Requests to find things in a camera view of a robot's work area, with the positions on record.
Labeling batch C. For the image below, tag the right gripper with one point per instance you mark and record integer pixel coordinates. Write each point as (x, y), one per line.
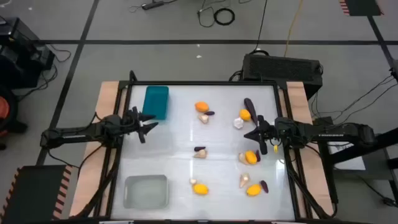
(270, 130)

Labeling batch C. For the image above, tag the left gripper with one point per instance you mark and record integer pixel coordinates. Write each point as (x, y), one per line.
(132, 123)

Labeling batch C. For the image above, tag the white garlic bulb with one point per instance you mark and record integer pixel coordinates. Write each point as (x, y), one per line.
(238, 123)

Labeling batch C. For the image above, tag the yellow lemon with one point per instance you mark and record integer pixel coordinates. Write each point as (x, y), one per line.
(245, 114)
(200, 189)
(254, 190)
(251, 157)

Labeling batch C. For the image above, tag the small purple eggplant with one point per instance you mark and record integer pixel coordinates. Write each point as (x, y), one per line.
(199, 148)
(209, 113)
(258, 155)
(264, 186)

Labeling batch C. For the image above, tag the large purple eggplant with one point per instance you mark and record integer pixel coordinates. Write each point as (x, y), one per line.
(249, 107)

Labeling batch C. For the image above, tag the orange citrus fruit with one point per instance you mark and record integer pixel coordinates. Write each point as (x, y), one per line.
(201, 106)

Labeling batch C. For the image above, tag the small beige garlic bulb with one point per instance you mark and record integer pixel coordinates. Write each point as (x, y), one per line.
(193, 181)

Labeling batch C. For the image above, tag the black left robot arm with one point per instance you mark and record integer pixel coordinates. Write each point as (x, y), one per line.
(71, 135)

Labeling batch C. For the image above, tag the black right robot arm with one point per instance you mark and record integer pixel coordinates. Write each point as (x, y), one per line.
(329, 133)

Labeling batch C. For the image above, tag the teal plastic basket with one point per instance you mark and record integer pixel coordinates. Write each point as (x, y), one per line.
(155, 102)

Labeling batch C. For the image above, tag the small yellow tag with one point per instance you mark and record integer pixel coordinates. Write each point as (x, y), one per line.
(275, 148)

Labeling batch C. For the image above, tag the small black box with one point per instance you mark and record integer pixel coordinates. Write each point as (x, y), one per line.
(323, 120)

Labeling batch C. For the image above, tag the black computer case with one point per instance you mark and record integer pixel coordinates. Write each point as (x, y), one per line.
(280, 68)

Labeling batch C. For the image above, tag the white paper sheet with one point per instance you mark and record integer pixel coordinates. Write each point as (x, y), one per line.
(351, 161)

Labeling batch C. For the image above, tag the black power strip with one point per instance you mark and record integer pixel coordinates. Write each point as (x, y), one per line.
(152, 5)

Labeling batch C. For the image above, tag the black stand beam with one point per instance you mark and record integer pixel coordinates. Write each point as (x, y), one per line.
(388, 138)

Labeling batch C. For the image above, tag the black mat striped edge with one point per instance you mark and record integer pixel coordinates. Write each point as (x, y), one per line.
(360, 7)
(34, 196)

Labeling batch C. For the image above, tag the black equipment stack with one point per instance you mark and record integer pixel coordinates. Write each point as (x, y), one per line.
(18, 59)

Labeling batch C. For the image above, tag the orange and black device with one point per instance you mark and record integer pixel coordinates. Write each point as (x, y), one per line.
(3, 109)

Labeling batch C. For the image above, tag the black metal table frame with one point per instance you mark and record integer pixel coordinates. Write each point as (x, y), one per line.
(202, 83)

